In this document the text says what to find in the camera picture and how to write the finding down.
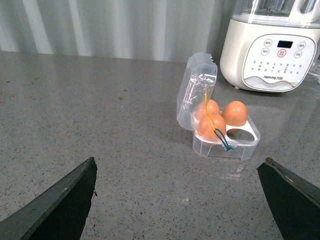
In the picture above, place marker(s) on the yellow blue rubber band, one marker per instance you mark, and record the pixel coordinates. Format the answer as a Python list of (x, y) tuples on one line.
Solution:
[(216, 130)]

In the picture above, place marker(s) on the brown egg back right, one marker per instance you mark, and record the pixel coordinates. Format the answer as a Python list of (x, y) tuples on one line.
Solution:
[(235, 114)]

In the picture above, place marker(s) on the brown egg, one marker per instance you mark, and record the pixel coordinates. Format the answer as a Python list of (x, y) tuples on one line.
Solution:
[(205, 128), (235, 114), (211, 107)]

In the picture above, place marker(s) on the white Joyoung blender appliance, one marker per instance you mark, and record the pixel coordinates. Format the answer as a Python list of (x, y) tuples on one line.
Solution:
[(270, 45)]

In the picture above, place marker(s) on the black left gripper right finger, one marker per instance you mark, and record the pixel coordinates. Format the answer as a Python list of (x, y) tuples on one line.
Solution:
[(294, 202)]

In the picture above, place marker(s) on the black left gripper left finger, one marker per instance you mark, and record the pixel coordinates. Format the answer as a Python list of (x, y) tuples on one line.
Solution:
[(59, 213)]

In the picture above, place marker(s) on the clear plastic egg box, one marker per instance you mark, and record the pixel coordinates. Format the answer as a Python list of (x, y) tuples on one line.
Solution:
[(201, 70)]

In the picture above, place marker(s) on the brown egg back left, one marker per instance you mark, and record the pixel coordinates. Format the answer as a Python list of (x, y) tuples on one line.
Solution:
[(211, 107)]

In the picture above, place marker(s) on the brown egg front left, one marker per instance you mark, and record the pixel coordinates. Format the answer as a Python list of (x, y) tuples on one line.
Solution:
[(205, 128)]

